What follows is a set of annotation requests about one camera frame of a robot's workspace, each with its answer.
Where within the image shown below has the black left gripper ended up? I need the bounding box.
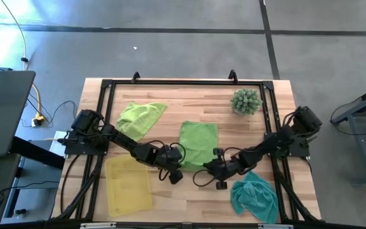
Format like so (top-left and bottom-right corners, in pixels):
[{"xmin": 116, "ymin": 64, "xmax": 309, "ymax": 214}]
[{"xmin": 153, "ymin": 146, "xmax": 184, "ymax": 185}]

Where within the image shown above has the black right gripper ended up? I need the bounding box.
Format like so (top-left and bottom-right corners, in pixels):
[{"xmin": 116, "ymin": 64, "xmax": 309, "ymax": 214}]
[{"xmin": 203, "ymin": 147, "xmax": 241, "ymax": 191}]

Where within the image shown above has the lime green microfiber towel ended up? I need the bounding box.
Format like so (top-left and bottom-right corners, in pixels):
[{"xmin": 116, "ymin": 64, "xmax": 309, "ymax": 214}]
[
  {"xmin": 178, "ymin": 120, "xmax": 219, "ymax": 172},
  {"xmin": 116, "ymin": 101, "xmax": 168, "ymax": 142}
]

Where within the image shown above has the teal microfiber towel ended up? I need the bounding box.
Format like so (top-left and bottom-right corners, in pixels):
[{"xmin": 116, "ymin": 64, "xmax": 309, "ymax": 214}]
[{"xmin": 229, "ymin": 170, "xmax": 280, "ymax": 225}]

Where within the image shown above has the yellow plastic basket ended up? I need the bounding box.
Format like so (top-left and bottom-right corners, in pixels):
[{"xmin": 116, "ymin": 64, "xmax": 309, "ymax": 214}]
[{"xmin": 104, "ymin": 155, "xmax": 154, "ymax": 218}]

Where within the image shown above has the green artificial plant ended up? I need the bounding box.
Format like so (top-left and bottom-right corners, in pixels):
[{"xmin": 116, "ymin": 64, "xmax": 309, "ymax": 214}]
[{"xmin": 229, "ymin": 88, "xmax": 263, "ymax": 116}]

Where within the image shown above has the white paper sheet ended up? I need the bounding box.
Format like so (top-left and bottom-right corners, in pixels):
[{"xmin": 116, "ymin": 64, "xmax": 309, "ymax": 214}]
[{"xmin": 48, "ymin": 130, "xmax": 70, "ymax": 157}]

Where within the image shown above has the grey low cart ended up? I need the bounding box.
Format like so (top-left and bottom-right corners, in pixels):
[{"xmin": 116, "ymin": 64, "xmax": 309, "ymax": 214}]
[{"xmin": 0, "ymin": 155, "xmax": 64, "ymax": 223}]

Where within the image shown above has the black desk support beam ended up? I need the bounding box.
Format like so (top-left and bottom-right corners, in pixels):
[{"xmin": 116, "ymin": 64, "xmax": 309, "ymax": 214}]
[{"xmin": 10, "ymin": 135, "xmax": 66, "ymax": 169}]

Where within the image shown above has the grey metal side table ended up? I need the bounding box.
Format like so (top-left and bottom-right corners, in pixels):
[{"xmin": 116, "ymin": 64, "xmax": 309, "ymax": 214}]
[{"xmin": 330, "ymin": 81, "xmax": 366, "ymax": 185}]

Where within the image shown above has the dark grey desk top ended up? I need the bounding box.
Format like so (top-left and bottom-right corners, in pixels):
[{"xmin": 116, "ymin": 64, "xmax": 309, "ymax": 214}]
[{"xmin": 0, "ymin": 70, "xmax": 36, "ymax": 158}]

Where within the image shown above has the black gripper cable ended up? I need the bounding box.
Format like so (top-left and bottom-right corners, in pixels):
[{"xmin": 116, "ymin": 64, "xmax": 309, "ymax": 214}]
[
  {"xmin": 192, "ymin": 146, "xmax": 257, "ymax": 188},
  {"xmin": 138, "ymin": 139, "xmax": 187, "ymax": 182}
]

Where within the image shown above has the silver metal bracket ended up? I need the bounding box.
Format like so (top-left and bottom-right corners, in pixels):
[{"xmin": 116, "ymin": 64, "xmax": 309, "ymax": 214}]
[
  {"xmin": 258, "ymin": 223, "xmax": 295, "ymax": 229},
  {"xmin": 80, "ymin": 222, "xmax": 117, "ymax": 229}
]

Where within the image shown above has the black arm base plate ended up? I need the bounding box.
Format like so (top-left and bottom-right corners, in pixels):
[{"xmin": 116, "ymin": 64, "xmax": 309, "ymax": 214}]
[
  {"xmin": 264, "ymin": 132, "xmax": 311, "ymax": 158},
  {"xmin": 64, "ymin": 129, "xmax": 111, "ymax": 156}
]

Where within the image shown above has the black metal table frame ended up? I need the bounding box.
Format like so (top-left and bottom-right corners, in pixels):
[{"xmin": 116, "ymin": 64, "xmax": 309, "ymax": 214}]
[{"xmin": 55, "ymin": 78, "xmax": 322, "ymax": 223}]

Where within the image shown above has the black floor cable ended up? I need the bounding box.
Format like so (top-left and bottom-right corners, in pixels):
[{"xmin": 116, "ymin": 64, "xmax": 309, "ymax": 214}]
[{"xmin": 20, "ymin": 100, "xmax": 78, "ymax": 128}]

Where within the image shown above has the thin black desk cable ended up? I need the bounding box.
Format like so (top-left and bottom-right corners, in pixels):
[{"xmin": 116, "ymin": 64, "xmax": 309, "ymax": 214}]
[{"xmin": 0, "ymin": 179, "xmax": 60, "ymax": 195}]

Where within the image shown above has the yellow extension cord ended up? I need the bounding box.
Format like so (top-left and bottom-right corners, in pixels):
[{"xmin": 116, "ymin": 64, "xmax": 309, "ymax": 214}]
[{"xmin": 0, "ymin": 0, "xmax": 46, "ymax": 127}]

